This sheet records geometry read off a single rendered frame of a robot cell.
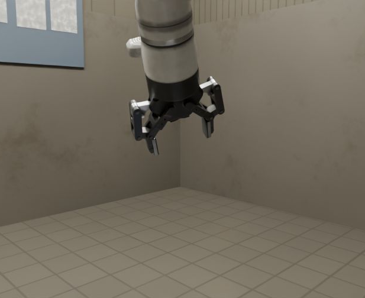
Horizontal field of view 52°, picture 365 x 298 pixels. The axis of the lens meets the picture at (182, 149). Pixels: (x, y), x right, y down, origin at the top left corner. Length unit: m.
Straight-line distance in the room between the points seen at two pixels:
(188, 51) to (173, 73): 0.03
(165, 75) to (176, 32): 0.06
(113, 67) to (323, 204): 2.02
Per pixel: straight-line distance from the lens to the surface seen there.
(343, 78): 2.85
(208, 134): 0.61
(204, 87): 0.56
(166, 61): 0.48
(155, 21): 0.46
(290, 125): 3.03
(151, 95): 0.53
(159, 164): 3.65
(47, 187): 3.06
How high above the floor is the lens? 0.90
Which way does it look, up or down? 8 degrees down
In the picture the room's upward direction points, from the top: straight up
